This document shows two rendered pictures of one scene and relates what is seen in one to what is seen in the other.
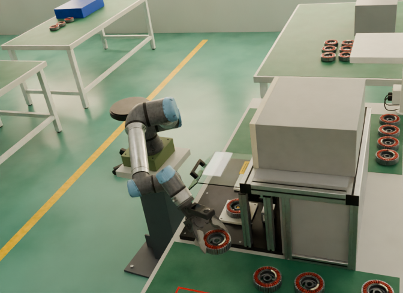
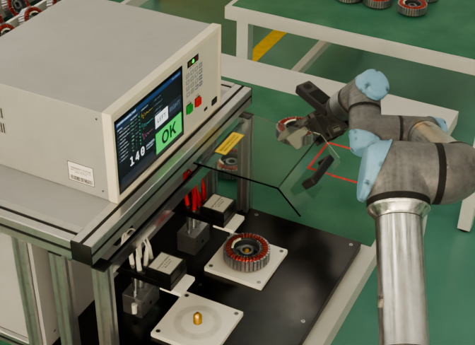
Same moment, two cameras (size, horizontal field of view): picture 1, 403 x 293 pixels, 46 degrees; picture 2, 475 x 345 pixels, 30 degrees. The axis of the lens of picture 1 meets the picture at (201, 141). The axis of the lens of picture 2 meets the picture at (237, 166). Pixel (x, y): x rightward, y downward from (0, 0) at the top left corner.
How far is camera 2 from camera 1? 3.35 m
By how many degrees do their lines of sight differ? 115
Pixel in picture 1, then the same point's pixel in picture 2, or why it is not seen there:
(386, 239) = not seen: hidden behind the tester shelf
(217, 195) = (279, 310)
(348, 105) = (43, 25)
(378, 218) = not seen: hidden behind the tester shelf
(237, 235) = (259, 225)
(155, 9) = not seen: outside the picture
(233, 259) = (272, 203)
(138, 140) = (440, 136)
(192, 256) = (337, 217)
